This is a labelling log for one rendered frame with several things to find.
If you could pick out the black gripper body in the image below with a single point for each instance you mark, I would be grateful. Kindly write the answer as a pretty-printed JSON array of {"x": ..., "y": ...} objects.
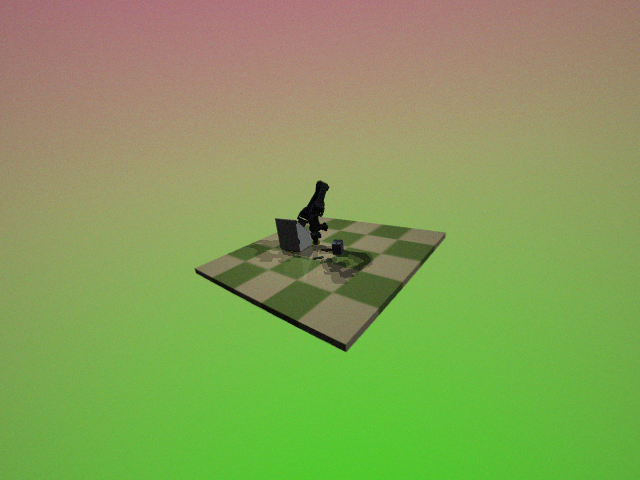
[{"x": 314, "y": 232}]

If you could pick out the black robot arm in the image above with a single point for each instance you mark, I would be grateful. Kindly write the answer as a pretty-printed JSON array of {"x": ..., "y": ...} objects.
[{"x": 315, "y": 207}]

